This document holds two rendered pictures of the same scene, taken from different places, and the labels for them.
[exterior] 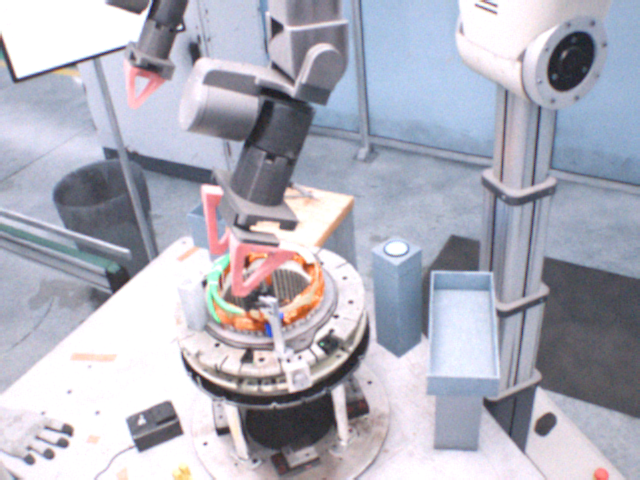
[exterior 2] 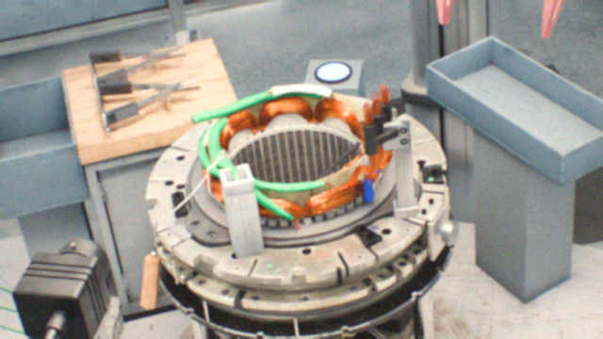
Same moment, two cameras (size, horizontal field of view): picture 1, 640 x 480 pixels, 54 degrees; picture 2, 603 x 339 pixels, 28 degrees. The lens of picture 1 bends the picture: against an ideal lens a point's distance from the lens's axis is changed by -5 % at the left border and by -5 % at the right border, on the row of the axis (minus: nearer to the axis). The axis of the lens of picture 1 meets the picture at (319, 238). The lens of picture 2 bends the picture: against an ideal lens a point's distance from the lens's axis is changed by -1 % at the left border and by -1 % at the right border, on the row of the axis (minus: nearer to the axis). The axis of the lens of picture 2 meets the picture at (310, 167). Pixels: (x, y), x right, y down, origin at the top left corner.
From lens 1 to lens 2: 0.78 m
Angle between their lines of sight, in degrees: 34
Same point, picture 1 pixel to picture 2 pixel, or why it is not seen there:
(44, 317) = not seen: outside the picture
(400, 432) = (467, 312)
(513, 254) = (478, 15)
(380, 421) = (440, 310)
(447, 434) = (539, 268)
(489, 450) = (581, 269)
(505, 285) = not seen: hidden behind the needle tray
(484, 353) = (567, 120)
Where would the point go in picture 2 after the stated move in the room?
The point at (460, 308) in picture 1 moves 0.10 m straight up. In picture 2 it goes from (484, 94) to (483, 24)
